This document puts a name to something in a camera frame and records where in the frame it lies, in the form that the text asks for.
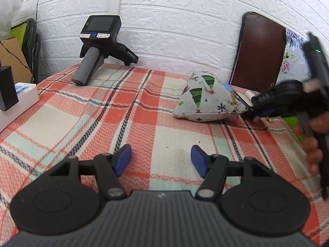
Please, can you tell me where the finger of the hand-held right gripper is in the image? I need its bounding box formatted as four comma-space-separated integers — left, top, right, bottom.
223, 82, 254, 110
242, 108, 274, 123

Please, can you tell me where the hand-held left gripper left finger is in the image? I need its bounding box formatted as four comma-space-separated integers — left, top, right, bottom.
49, 144, 133, 200

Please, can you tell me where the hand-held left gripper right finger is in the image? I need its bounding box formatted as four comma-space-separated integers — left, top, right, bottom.
191, 145, 274, 200

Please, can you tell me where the floral fabric pouch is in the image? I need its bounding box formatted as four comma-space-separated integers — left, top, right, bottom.
173, 70, 249, 122

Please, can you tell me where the person's right hand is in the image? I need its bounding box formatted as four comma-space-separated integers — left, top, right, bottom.
293, 113, 329, 175

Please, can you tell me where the floral printed bag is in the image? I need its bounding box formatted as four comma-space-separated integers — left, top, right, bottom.
276, 28, 313, 88

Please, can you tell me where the plaid blanket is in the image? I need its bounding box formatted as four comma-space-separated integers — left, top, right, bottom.
0, 63, 329, 247

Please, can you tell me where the dark brown board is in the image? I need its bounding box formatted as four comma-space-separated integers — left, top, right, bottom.
228, 12, 287, 93

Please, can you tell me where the white power strip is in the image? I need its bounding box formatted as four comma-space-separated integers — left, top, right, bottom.
0, 82, 40, 133

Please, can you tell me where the black charger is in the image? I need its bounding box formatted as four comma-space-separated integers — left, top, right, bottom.
0, 65, 20, 112

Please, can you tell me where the open cardboard box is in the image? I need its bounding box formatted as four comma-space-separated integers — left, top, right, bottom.
0, 36, 34, 83

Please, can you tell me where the green black chair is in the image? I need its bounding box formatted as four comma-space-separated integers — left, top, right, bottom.
9, 18, 42, 84

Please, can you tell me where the clear bubble wrap bag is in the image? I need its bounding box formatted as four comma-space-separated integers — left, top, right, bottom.
0, 0, 25, 42

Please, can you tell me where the spare gripper with grey handle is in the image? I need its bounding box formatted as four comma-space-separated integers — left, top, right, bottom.
71, 15, 139, 86

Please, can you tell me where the thin black cable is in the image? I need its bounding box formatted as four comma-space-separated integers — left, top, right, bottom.
0, 40, 32, 81

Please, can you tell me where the black wall cable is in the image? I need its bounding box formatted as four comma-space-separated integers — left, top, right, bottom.
35, 0, 49, 35

